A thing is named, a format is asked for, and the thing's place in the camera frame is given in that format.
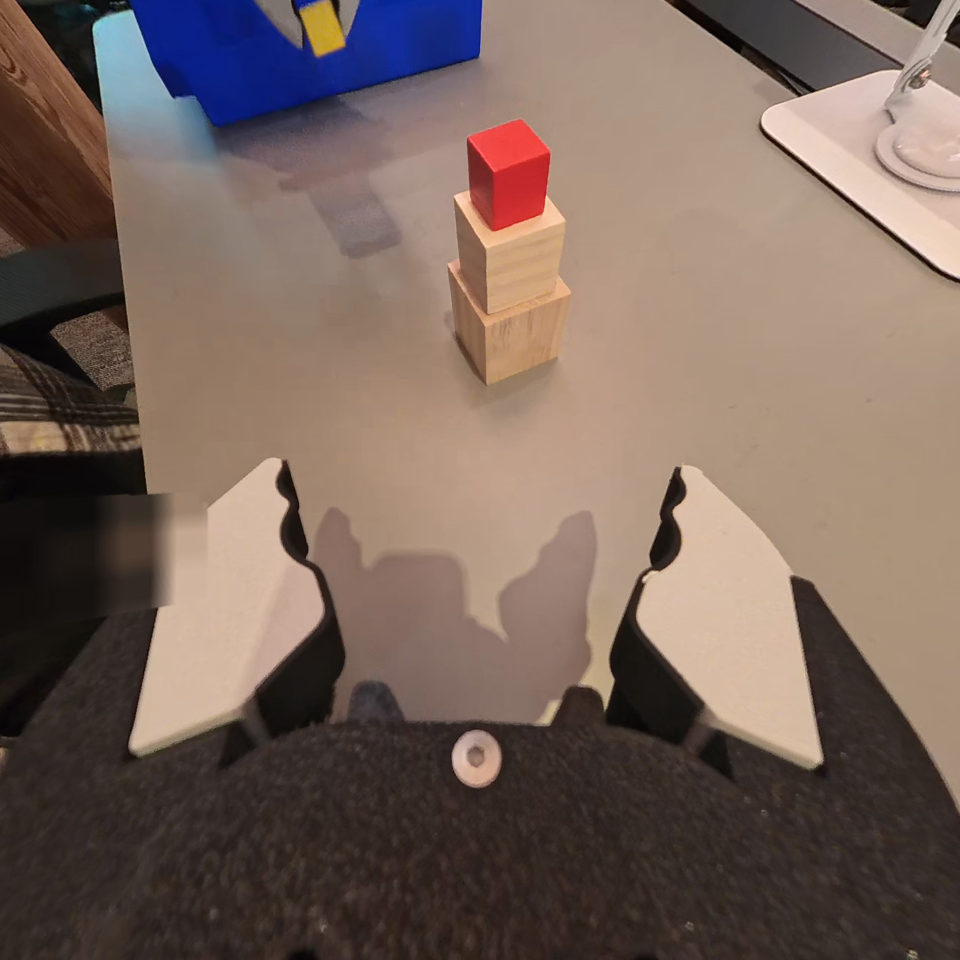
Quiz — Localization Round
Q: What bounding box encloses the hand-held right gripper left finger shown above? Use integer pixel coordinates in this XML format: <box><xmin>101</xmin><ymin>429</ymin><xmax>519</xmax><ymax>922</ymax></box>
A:
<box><xmin>127</xmin><ymin>459</ymin><xmax>346</xmax><ymax>757</ymax></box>

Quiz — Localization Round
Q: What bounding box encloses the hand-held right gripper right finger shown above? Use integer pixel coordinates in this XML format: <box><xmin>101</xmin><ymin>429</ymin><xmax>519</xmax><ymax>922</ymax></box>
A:
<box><xmin>606</xmin><ymin>465</ymin><xmax>825</xmax><ymax>772</ymax></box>

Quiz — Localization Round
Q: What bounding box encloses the yellow wooden cube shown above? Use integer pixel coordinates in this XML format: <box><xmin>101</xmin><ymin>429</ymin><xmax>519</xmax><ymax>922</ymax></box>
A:
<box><xmin>300</xmin><ymin>0</ymin><xmax>348</xmax><ymax>59</ymax></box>

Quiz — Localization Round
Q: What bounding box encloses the blue plastic bin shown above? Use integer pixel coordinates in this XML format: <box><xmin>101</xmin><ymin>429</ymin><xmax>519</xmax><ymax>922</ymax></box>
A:
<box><xmin>129</xmin><ymin>0</ymin><xmax>483</xmax><ymax>127</ymax></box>

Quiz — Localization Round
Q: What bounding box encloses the red wooden cube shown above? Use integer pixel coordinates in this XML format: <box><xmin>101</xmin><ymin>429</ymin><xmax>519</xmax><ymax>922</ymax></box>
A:
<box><xmin>466</xmin><ymin>118</ymin><xmax>552</xmax><ymax>232</ymax></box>

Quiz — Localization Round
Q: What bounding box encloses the medium plain wooden cube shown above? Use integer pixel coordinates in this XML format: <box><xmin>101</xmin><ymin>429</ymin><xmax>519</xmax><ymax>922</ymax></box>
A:
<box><xmin>453</xmin><ymin>189</ymin><xmax>567</xmax><ymax>316</ymax></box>

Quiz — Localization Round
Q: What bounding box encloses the large plain wooden cube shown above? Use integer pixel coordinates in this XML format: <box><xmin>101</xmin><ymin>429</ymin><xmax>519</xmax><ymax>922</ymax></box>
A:
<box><xmin>447</xmin><ymin>261</ymin><xmax>573</xmax><ymax>387</ymax></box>

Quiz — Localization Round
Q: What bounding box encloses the brown wooden panel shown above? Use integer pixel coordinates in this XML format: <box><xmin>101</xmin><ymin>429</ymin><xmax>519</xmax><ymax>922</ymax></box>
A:
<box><xmin>0</xmin><ymin>0</ymin><xmax>118</xmax><ymax>249</ymax></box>

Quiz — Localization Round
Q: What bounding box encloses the person's plaid shirt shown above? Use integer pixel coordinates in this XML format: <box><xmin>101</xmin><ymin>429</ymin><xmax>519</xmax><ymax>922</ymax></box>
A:
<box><xmin>0</xmin><ymin>345</ymin><xmax>144</xmax><ymax>456</ymax></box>

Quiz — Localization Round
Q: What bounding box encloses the black chair armrest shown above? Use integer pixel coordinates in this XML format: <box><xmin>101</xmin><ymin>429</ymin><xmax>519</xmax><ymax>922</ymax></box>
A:
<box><xmin>0</xmin><ymin>240</ymin><xmax>129</xmax><ymax>354</ymax></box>

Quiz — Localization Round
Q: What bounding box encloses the white document stand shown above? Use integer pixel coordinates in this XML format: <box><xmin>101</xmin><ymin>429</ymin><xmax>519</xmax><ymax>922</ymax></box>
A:
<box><xmin>760</xmin><ymin>0</ymin><xmax>960</xmax><ymax>280</ymax></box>

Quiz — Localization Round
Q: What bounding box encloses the black desk cable cover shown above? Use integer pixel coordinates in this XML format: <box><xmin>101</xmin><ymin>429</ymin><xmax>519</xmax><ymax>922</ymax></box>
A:
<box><xmin>675</xmin><ymin>0</ymin><xmax>901</xmax><ymax>95</ymax></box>

